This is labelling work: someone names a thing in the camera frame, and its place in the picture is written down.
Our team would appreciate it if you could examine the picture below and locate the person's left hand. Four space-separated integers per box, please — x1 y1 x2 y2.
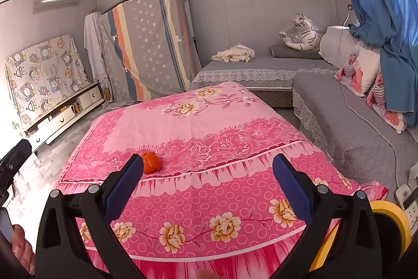
12 224 36 275

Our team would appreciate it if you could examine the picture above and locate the grey sofa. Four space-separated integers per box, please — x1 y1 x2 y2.
191 56 418 211

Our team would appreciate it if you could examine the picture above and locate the cartoon printed cloth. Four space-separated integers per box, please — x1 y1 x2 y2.
5 34 90 136

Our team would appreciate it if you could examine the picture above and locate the pink floral blanket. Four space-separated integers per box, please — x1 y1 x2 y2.
54 81 389 279

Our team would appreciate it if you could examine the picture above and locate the yellow rimmed bin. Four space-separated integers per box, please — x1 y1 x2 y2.
309 200 413 271

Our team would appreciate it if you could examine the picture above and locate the grey hanging cloth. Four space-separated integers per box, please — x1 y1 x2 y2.
83 12 110 83

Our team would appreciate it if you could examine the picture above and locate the cream cloth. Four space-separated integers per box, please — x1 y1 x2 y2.
211 44 256 63

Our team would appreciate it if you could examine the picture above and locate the white tiger plush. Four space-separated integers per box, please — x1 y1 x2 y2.
278 14 324 52

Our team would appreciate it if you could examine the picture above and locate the white lace cushion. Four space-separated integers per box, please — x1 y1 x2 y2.
318 26 360 69

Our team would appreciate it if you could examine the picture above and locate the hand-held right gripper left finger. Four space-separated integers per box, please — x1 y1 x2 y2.
35 153 145 279

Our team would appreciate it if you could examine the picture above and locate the orange cloth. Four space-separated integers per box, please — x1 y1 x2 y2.
140 151 163 174

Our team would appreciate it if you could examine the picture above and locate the striped cloth wardrobe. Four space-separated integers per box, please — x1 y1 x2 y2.
98 0 203 108

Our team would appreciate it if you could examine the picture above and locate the white power strip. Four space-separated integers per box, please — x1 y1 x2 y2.
394 184 418 224

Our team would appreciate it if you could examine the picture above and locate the white cable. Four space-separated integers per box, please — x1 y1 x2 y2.
333 9 402 191

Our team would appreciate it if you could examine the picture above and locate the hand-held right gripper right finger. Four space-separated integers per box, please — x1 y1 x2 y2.
272 153 382 279

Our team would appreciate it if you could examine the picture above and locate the grey pillow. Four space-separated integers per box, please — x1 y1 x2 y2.
270 44 324 60

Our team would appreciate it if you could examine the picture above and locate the white TV cabinet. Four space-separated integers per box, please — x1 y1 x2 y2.
24 80 106 155

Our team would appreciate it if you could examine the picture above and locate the baby print pillow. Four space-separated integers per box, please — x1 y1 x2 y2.
365 70 409 135
334 46 382 98

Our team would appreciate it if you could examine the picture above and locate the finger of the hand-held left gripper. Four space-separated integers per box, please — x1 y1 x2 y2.
0 138 32 201

